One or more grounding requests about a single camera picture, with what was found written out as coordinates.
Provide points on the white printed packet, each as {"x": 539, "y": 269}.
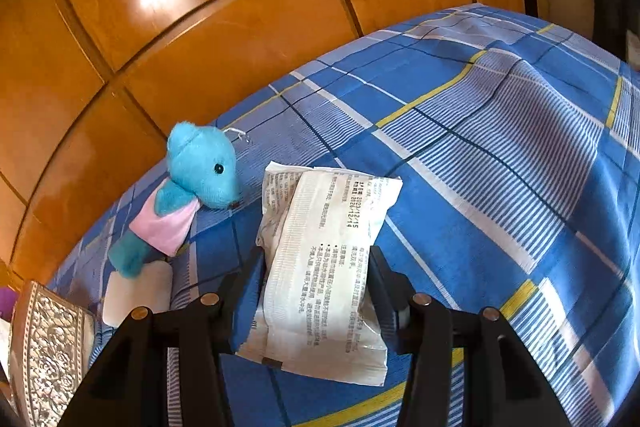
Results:
{"x": 325, "y": 282}
{"x": 277, "y": 192}

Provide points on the silver ornate patterned box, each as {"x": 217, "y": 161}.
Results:
{"x": 50, "y": 357}

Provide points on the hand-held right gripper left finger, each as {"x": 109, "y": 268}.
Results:
{"x": 250, "y": 297}

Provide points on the purple object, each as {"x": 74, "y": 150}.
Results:
{"x": 6, "y": 304}

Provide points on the blue plush bear pink shirt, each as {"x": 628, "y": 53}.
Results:
{"x": 200, "y": 167}

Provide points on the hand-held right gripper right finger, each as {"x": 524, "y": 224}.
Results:
{"x": 385, "y": 297}

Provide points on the blue plaid bed sheet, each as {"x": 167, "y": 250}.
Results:
{"x": 500, "y": 147}

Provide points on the white folded pad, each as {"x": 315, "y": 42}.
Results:
{"x": 140, "y": 297}

